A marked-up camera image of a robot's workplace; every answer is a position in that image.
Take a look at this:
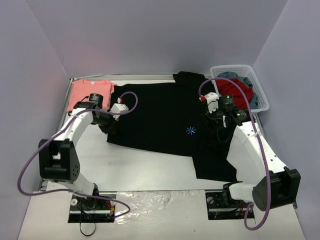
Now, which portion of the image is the black t-shirt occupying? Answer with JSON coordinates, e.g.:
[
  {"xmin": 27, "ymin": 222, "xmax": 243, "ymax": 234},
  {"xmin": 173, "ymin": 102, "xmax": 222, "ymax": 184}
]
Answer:
[{"xmin": 107, "ymin": 71, "xmax": 237, "ymax": 182}]

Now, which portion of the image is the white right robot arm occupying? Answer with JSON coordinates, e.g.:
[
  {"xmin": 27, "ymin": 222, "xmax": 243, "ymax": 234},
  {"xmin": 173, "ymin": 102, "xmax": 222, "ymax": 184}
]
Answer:
[{"xmin": 199, "ymin": 92, "xmax": 301, "ymax": 212}]

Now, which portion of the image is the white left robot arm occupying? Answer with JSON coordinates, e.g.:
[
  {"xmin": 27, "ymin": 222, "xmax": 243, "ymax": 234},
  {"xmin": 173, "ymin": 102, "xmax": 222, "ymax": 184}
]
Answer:
[{"xmin": 38, "ymin": 93, "xmax": 129, "ymax": 209}]

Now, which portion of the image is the red t-shirt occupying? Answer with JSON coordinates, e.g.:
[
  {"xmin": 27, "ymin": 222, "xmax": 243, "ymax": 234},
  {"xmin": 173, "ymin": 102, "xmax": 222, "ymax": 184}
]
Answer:
[{"xmin": 216, "ymin": 78, "xmax": 254, "ymax": 110}]

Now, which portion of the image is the grey-blue t-shirt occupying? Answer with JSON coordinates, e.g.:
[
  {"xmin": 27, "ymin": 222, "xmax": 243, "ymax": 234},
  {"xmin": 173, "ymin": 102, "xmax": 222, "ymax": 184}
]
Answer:
[{"xmin": 217, "ymin": 71, "xmax": 259, "ymax": 110}]

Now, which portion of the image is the folded pink t-shirt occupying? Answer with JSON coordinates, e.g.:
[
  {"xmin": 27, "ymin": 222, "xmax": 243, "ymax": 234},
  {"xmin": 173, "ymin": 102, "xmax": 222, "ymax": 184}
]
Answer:
[{"xmin": 66, "ymin": 78, "xmax": 116, "ymax": 113}]

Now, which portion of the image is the white plastic laundry basket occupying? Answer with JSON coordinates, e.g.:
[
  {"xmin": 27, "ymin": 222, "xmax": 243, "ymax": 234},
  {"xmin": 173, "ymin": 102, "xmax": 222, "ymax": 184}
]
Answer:
[{"xmin": 210, "ymin": 64, "xmax": 270, "ymax": 114}]

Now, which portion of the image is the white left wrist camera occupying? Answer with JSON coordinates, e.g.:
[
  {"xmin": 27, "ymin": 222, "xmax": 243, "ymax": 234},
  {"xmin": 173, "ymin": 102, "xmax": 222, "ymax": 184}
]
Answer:
[{"xmin": 109, "ymin": 103, "xmax": 129, "ymax": 121}]

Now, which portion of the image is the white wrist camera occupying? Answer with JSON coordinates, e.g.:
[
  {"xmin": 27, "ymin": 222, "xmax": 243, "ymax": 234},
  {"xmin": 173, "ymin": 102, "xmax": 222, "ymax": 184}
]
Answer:
[
  {"xmin": 109, "ymin": 103, "xmax": 129, "ymax": 121},
  {"xmin": 199, "ymin": 92, "xmax": 219, "ymax": 114}
]

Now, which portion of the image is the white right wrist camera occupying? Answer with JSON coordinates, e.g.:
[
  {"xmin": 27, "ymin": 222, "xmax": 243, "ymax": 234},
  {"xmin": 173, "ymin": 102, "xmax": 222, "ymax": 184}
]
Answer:
[{"xmin": 199, "ymin": 92, "xmax": 219, "ymax": 114}]

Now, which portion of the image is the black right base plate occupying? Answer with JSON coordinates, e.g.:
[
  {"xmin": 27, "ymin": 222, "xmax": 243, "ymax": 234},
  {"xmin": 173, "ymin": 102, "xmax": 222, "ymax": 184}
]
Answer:
[{"xmin": 205, "ymin": 190, "xmax": 249, "ymax": 221}]

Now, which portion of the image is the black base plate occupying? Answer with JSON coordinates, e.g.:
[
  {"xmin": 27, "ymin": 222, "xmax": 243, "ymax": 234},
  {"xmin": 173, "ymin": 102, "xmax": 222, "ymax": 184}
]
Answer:
[
  {"xmin": 205, "ymin": 190, "xmax": 249, "ymax": 221},
  {"xmin": 68, "ymin": 194, "xmax": 115, "ymax": 223}
]

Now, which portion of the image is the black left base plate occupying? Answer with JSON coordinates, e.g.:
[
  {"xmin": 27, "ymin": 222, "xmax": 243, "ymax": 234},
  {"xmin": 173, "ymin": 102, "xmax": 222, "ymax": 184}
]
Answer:
[{"xmin": 68, "ymin": 194, "xmax": 115, "ymax": 223}]

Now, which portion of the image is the thin black loop cable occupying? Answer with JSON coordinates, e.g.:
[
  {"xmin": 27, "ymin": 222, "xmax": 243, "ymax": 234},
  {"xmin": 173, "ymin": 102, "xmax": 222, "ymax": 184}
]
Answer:
[{"xmin": 79, "ymin": 217, "xmax": 97, "ymax": 236}]

